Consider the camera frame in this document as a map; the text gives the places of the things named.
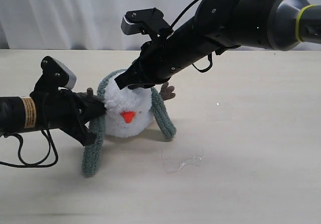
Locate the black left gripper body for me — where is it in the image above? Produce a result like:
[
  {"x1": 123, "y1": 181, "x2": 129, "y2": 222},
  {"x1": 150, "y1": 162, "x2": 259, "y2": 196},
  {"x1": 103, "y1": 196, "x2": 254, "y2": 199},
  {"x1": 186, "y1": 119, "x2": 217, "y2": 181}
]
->
[{"x1": 30, "y1": 89, "x2": 90, "y2": 132}]

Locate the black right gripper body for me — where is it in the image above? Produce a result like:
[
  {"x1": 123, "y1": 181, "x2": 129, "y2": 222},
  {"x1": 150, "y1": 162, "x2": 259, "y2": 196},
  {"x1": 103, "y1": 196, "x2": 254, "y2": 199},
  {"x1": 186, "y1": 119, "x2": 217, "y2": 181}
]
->
[{"x1": 129, "y1": 20, "x2": 216, "y2": 84}]

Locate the white plush snowman toy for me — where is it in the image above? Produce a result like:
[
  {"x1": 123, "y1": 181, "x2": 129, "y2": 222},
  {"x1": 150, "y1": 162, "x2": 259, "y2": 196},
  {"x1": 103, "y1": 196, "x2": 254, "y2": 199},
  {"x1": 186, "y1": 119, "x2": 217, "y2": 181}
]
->
[{"x1": 85, "y1": 70, "x2": 176, "y2": 137}]

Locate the green knitted scarf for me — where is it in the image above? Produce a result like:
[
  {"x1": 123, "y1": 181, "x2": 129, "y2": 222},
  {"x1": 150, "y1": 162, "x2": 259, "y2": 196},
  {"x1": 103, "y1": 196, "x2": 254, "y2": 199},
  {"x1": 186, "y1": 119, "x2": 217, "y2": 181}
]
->
[{"x1": 81, "y1": 68, "x2": 177, "y2": 179}]

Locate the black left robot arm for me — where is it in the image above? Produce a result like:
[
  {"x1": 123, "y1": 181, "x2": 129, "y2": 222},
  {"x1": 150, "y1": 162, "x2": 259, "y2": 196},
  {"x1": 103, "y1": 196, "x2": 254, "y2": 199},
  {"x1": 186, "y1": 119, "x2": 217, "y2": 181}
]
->
[{"x1": 1, "y1": 89, "x2": 106, "y2": 146}]

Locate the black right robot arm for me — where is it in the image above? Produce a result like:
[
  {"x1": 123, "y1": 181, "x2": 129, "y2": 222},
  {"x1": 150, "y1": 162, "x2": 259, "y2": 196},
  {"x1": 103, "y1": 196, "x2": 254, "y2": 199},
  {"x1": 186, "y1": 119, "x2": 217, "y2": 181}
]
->
[{"x1": 115, "y1": 0, "x2": 320, "y2": 89}]

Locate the clear tape patch near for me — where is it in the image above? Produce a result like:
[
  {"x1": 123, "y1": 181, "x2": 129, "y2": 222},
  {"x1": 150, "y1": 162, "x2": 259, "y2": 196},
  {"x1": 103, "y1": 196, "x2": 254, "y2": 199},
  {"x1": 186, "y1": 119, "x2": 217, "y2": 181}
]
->
[{"x1": 161, "y1": 146, "x2": 204, "y2": 174}]

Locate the white curtain backdrop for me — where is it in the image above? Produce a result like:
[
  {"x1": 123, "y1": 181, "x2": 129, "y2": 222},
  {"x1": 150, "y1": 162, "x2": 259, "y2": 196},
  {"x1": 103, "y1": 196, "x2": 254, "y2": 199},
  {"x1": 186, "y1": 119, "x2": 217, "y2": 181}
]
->
[{"x1": 1, "y1": 0, "x2": 195, "y2": 50}]

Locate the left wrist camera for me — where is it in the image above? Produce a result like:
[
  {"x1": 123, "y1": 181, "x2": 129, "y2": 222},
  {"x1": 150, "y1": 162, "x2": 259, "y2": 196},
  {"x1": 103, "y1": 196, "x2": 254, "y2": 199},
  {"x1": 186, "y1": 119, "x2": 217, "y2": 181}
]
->
[{"x1": 34, "y1": 56, "x2": 77, "y2": 92}]

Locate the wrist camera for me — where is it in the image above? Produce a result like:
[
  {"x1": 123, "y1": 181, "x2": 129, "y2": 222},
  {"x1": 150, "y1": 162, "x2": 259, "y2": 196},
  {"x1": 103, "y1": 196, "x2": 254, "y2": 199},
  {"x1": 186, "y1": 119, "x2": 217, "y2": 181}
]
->
[
  {"x1": 121, "y1": 8, "x2": 174, "y2": 40},
  {"x1": 34, "y1": 56, "x2": 77, "y2": 92}
]

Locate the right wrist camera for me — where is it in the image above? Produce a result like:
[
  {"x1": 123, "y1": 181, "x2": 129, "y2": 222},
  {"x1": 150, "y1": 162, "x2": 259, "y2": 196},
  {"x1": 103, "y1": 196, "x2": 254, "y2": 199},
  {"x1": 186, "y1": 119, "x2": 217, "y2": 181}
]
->
[{"x1": 121, "y1": 8, "x2": 174, "y2": 40}]

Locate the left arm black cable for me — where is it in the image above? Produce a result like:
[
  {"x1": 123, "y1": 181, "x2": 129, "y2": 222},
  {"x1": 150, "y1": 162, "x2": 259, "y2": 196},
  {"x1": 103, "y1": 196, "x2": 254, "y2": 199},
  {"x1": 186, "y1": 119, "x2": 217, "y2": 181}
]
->
[{"x1": 0, "y1": 93, "x2": 59, "y2": 169}]

